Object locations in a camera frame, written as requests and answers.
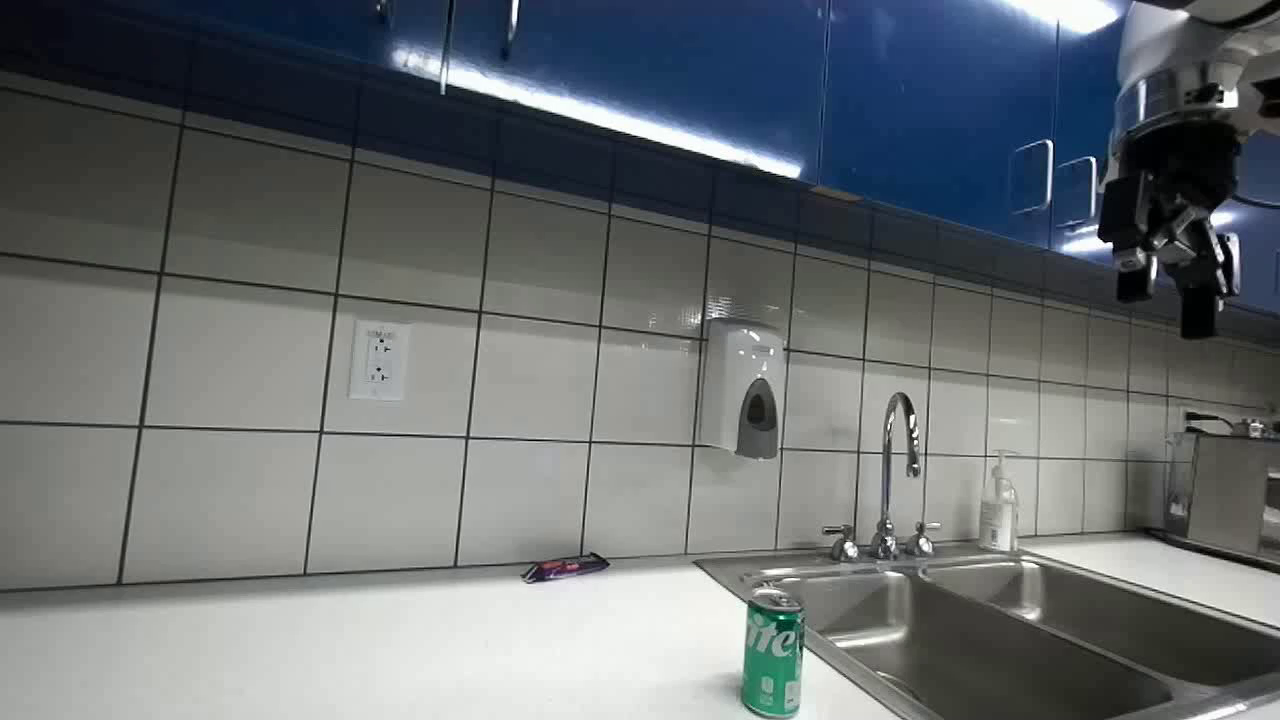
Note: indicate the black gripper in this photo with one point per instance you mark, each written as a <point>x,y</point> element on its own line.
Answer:
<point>1175,174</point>

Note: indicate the green soda can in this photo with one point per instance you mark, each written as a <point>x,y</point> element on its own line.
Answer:
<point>774,661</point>

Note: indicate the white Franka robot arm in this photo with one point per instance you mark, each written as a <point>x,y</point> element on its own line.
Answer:
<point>1175,46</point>

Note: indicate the stainless steel double sink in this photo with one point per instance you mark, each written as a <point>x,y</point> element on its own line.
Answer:
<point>1013,643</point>

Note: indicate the silver countertop appliance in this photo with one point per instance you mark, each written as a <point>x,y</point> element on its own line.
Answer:
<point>1226,494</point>

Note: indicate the clear pump soap bottle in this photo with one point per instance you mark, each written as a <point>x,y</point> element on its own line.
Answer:
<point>999,518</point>

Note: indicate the chrome gooseneck faucet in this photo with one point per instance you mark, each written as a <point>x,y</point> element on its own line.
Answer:
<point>891,480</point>

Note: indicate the blue wall cabinets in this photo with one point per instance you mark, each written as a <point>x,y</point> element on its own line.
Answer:
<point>904,92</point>

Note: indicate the white wall soap dispenser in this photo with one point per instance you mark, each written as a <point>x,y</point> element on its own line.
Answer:
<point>738,385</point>

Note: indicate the white wall power outlet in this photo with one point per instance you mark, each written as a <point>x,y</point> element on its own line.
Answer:
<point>382,362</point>

